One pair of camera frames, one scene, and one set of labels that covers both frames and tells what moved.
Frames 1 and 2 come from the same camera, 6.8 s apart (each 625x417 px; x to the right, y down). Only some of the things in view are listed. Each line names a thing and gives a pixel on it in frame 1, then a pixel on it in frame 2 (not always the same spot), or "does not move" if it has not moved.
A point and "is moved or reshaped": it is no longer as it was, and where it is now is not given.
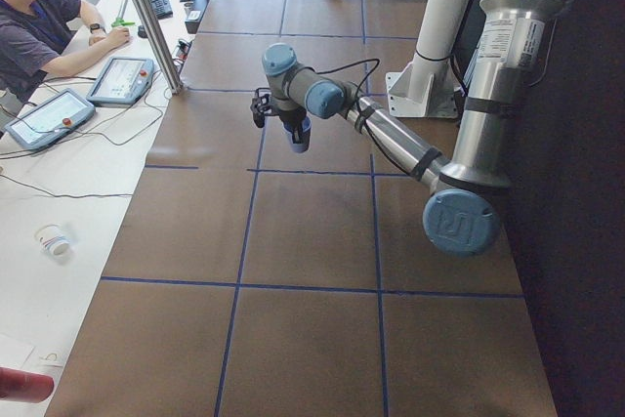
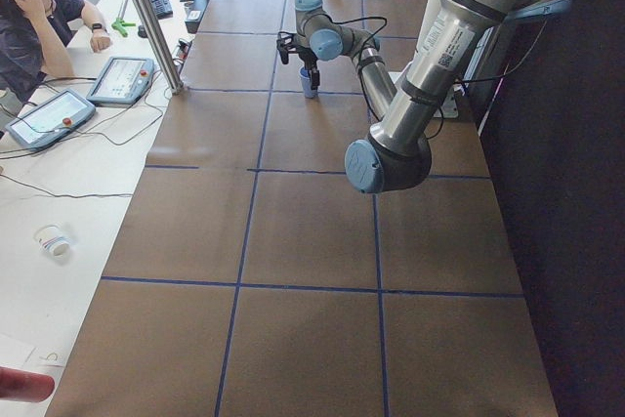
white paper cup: x=55 y=239 does not move
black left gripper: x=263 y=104 → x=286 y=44
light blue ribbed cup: x=305 y=144 is moved or reshaped
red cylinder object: x=24 y=387 does not move
